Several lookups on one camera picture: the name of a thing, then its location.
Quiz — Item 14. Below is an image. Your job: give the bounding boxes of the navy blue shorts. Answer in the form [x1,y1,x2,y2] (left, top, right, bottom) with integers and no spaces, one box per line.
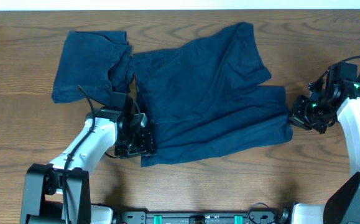
[132,22,293,167]

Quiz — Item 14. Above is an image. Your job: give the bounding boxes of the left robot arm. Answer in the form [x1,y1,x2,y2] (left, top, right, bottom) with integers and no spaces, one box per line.
[20,93,155,223]

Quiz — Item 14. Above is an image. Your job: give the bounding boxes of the folded navy shorts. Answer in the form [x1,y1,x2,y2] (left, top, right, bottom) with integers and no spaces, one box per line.
[52,30,134,106]

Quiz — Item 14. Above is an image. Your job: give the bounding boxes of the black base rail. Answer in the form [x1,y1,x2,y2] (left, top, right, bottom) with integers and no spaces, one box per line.
[89,210,295,224]

